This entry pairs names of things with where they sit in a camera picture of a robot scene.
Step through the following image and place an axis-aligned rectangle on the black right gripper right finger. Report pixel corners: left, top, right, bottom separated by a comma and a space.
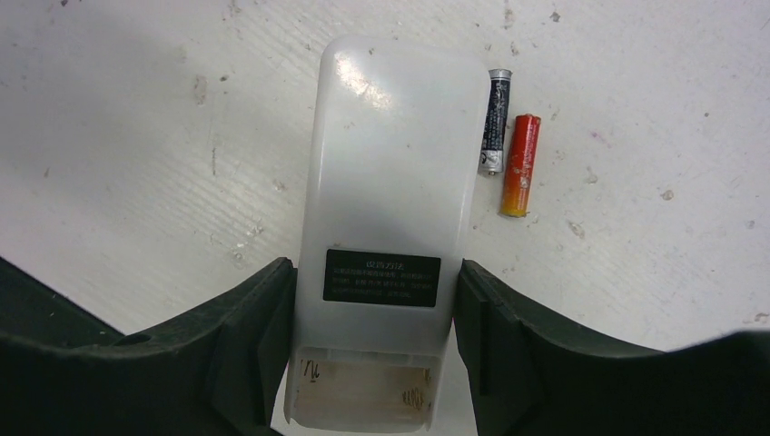
454, 261, 769, 435

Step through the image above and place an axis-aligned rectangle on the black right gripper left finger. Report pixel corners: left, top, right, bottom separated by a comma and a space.
1, 258, 296, 435

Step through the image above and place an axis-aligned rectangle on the white remote control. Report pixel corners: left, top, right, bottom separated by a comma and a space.
284, 35, 490, 434

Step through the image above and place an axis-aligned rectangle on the red orange battery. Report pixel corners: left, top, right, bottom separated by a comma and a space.
499, 114, 541, 218

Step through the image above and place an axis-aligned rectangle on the black battery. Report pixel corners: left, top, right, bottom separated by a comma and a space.
479, 69, 512, 175

